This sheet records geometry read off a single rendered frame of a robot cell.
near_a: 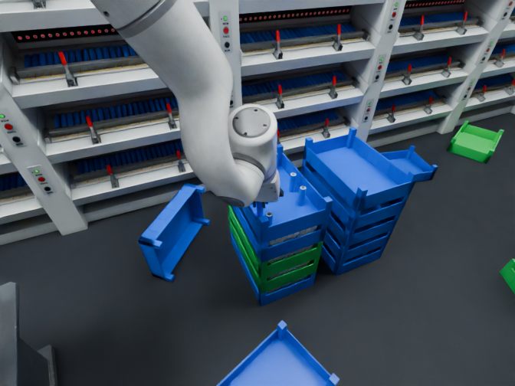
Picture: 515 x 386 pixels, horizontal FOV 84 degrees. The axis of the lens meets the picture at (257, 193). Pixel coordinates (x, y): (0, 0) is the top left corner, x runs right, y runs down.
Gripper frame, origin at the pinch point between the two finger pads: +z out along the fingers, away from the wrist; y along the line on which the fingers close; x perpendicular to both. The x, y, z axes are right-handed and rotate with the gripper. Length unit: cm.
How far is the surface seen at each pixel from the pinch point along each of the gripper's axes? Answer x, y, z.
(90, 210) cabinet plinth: 6, -73, 41
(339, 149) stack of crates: 31.6, 25.1, 22.6
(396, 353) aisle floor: -33, 42, 28
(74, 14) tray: 41, -53, -20
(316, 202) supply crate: 3.5, 15.6, 7.4
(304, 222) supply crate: -4.1, 12.0, 3.1
